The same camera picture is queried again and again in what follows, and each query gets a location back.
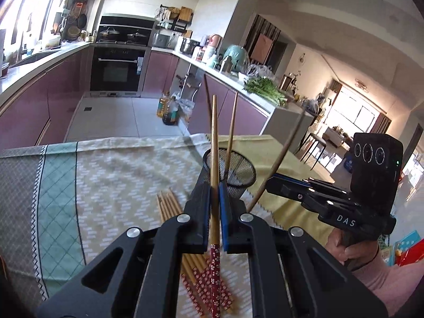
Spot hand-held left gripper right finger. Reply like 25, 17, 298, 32
219, 182, 389, 318

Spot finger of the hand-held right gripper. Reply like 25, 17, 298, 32
274, 172, 352, 202
266, 175, 352, 215

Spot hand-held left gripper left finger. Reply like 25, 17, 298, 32
36, 172, 211, 318

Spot black mesh utensil holder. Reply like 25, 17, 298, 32
202, 148, 258, 203

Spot bundle of wooden chopsticks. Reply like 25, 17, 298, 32
156, 188, 234, 315

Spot person's right forearm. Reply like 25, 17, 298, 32
347, 243, 422, 316

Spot person's right hand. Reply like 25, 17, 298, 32
325, 229, 352, 270

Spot black stool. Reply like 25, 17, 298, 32
299, 130, 328, 167

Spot yellow-green cloth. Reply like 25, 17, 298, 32
199, 134, 336, 239

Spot green beige patterned tablecloth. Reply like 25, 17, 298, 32
0, 134, 332, 318

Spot purple island cabinets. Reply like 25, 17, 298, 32
142, 50, 315, 137

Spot dark cooking oil bottle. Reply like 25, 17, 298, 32
163, 97, 180, 126

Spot crumpled floor plastic bag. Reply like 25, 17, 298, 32
175, 97, 197, 124

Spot bunch of green vegetables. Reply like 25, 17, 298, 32
243, 76, 287, 107

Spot clear plastic bag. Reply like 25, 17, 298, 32
245, 64, 276, 81

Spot steel stock pot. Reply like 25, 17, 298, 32
179, 36, 200, 57

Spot pink kettle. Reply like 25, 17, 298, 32
208, 34, 223, 58

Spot black built-in oven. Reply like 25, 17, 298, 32
89, 46, 150, 94

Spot purple sink-side cabinets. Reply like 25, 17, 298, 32
0, 43, 91, 150

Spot black integrated stove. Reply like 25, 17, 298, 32
97, 14, 159, 47

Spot hanging pans and strainers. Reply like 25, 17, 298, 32
67, 0, 89, 41

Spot black wall rack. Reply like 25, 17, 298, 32
158, 4, 195, 34

